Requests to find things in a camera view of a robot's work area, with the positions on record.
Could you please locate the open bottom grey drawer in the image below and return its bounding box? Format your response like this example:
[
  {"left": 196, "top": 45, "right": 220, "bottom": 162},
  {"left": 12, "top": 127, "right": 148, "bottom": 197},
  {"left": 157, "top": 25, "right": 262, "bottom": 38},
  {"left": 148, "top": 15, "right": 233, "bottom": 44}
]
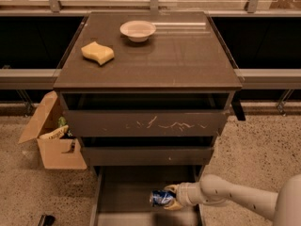
[{"left": 89, "top": 166, "right": 205, "bottom": 226}]

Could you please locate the blue pepsi can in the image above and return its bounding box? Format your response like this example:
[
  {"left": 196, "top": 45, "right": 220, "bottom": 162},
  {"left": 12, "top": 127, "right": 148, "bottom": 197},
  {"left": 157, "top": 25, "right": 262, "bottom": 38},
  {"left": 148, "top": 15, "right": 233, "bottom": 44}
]
[{"left": 150, "top": 190, "right": 176, "bottom": 207}]

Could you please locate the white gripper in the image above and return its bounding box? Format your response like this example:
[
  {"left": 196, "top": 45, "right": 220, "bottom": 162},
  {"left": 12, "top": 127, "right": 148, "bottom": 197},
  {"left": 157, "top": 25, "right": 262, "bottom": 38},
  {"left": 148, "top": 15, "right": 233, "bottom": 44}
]
[{"left": 164, "top": 183, "right": 202, "bottom": 211}]

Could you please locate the black object on floor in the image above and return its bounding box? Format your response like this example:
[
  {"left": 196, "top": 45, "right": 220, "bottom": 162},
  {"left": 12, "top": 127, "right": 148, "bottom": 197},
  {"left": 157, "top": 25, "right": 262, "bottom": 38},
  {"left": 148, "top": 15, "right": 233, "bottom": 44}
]
[{"left": 38, "top": 215, "right": 55, "bottom": 226}]

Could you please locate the top grey drawer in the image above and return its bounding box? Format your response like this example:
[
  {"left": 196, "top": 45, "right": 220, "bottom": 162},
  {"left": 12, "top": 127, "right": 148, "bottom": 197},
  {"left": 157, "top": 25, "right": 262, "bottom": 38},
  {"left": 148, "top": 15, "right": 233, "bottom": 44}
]
[{"left": 60, "top": 92, "right": 232, "bottom": 137}]

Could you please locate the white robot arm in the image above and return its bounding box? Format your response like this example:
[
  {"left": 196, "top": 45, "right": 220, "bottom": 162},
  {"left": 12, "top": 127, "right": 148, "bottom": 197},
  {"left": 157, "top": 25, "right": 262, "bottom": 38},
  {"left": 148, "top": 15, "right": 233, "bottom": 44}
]
[{"left": 164, "top": 174, "right": 301, "bottom": 226}]

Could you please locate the yellow sponge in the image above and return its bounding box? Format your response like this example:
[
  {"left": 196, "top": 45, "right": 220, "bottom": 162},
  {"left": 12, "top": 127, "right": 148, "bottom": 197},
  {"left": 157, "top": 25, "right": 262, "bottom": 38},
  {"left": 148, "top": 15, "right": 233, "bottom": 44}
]
[{"left": 81, "top": 41, "right": 115, "bottom": 66}]

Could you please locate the open cardboard box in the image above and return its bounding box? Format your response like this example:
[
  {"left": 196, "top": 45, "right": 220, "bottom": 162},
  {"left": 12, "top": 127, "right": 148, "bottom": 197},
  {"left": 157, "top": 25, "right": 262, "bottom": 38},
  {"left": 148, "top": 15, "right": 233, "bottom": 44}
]
[{"left": 19, "top": 91, "right": 87, "bottom": 170}]

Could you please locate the white ceramic bowl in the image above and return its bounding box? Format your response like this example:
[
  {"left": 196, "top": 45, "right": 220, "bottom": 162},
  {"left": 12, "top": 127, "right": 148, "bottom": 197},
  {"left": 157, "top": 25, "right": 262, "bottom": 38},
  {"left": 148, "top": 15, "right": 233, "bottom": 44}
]
[{"left": 119, "top": 21, "right": 156, "bottom": 42}]

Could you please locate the middle grey drawer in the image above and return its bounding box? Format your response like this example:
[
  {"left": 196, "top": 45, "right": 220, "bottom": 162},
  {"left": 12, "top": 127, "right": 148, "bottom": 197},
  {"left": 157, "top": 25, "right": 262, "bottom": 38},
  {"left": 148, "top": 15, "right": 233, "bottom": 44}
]
[{"left": 82, "top": 137, "right": 214, "bottom": 166}]

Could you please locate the dark grey drawer cabinet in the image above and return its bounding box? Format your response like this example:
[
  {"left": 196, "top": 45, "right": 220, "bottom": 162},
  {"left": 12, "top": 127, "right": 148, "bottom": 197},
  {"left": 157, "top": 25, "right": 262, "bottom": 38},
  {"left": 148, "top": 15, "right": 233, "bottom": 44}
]
[{"left": 53, "top": 11, "right": 247, "bottom": 226}]

